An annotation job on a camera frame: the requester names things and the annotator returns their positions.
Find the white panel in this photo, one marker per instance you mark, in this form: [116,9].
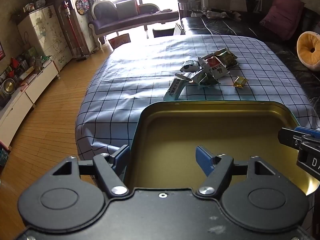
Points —
[178,29]

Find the crumpled plastic bags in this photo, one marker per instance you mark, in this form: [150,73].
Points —
[220,13]

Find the green and white snack packet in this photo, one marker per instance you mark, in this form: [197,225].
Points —
[207,80]

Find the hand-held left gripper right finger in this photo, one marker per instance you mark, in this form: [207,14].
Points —
[203,158]

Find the purple chaise lounge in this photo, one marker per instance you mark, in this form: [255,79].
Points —
[130,22]

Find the round colourful dartboard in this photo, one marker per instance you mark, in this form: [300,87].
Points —
[81,5]

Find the decorative plate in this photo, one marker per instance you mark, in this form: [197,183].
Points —
[40,3]

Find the red and white snack packet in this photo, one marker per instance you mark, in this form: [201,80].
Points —
[216,64]

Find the white cabinet with drawings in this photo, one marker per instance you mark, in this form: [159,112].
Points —
[45,37]

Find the small gold candy packet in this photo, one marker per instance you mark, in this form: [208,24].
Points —
[240,82]

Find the white paper bag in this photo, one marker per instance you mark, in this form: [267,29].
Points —
[238,3]

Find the blue checkered tablecloth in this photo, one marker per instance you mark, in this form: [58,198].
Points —
[140,75]

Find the teal and gold metal tin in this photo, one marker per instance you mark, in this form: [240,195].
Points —
[175,135]

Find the cluttered shelf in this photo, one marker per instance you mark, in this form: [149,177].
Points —
[187,2]

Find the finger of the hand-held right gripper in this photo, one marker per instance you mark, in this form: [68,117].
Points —
[287,136]
[307,130]

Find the magenta pillow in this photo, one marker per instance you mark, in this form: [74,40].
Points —
[282,17]

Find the white and navy snack packet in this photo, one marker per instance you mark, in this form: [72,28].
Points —
[188,66]

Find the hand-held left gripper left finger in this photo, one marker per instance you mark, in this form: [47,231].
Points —
[123,156]

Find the grey cushion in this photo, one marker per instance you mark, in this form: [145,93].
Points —
[127,9]

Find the red stick vacuum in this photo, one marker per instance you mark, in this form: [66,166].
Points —
[73,32]

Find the snow globe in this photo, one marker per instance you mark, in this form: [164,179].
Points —
[29,7]

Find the black leather sofa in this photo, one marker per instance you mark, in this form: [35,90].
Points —
[225,27]

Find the long grey snack packet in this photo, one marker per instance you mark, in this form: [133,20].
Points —
[173,90]

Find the yellow-green snack packet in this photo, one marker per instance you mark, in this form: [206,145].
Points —
[228,58]

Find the metal bowl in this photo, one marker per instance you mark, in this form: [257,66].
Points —
[8,85]

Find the orange and white donut cushion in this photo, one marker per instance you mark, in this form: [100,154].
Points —
[306,52]

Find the low white console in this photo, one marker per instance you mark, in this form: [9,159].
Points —
[30,92]

